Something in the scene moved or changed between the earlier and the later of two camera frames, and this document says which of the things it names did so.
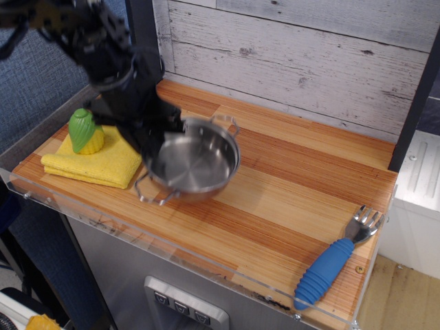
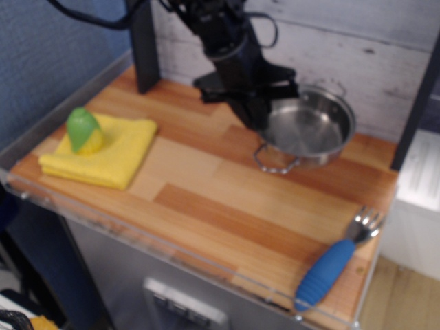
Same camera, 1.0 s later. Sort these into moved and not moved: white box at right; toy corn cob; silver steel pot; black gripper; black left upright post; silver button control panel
Moved: silver steel pot; black gripper
Not moved: white box at right; black left upright post; silver button control panel; toy corn cob
